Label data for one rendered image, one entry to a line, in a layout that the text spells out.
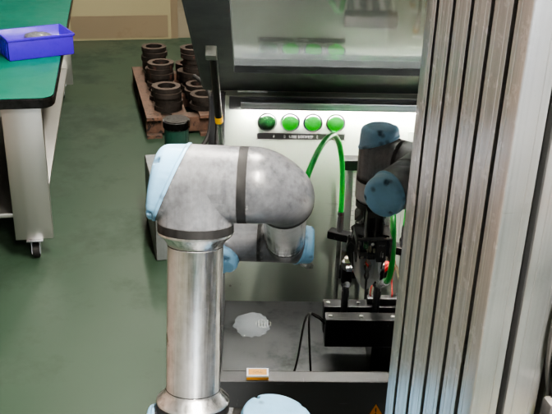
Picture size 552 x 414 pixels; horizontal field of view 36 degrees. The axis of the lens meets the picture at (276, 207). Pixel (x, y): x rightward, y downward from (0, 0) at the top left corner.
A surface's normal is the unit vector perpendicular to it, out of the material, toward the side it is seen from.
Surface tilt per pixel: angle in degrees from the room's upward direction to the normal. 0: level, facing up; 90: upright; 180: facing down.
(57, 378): 0
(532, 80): 90
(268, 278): 90
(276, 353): 0
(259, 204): 92
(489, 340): 90
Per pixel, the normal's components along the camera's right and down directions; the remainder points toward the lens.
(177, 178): -0.03, -0.04
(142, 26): 0.18, 0.43
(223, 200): -0.04, 0.46
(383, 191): -0.56, 0.34
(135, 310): 0.03, -0.90
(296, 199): 0.75, 0.30
